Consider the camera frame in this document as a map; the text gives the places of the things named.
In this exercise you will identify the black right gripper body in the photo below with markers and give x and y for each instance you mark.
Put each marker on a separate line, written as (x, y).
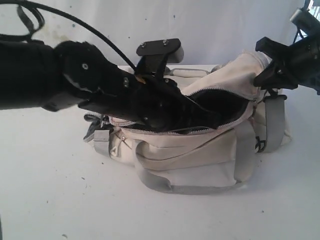
(299, 65)

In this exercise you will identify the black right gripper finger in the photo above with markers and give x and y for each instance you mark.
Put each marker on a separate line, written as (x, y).
(273, 49)
(271, 77)

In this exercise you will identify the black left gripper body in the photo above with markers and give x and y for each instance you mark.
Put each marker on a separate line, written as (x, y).
(155, 103)

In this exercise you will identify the white fabric duffel bag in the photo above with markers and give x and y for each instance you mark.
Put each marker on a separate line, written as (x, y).
(203, 161)

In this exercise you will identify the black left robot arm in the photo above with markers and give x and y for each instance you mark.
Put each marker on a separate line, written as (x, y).
(34, 75)

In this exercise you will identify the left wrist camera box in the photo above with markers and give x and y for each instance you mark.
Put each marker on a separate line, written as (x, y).
(155, 55)

